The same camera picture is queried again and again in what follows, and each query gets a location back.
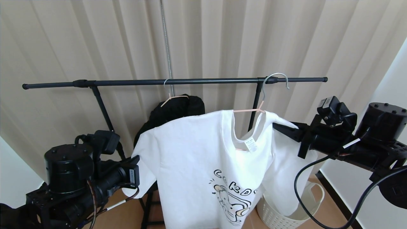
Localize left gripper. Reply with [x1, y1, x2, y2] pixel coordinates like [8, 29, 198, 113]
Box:
[64, 155, 141, 223]

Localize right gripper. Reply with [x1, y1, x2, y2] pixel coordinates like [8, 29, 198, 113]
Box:
[272, 114, 361, 159]

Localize pink clothes hanger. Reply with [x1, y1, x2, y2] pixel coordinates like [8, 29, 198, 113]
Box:
[233, 73, 290, 114]
[161, 80, 190, 108]

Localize white garment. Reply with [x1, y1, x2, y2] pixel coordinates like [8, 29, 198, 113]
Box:
[122, 110, 318, 229]

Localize black shorts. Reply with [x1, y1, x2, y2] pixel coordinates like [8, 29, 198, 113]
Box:
[134, 94, 205, 148]

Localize white laundry basket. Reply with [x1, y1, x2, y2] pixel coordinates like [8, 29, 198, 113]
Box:
[256, 181, 325, 229]

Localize black clothes rack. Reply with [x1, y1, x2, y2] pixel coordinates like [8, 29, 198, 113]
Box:
[22, 76, 328, 229]

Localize thin metal curtain wand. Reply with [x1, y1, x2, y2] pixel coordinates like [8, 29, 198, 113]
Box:
[160, 0, 174, 96]

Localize beige curtain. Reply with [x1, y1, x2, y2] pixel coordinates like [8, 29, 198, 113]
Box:
[0, 0, 407, 182]

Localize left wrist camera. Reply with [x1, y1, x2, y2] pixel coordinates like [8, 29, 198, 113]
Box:
[75, 130, 121, 159]

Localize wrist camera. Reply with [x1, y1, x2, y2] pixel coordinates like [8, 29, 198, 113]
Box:
[317, 96, 358, 131]
[75, 130, 121, 159]

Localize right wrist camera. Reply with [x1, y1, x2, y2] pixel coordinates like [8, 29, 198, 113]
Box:
[317, 96, 358, 131]

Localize black cable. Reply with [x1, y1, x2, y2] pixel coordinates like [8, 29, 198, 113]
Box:
[294, 155, 407, 229]

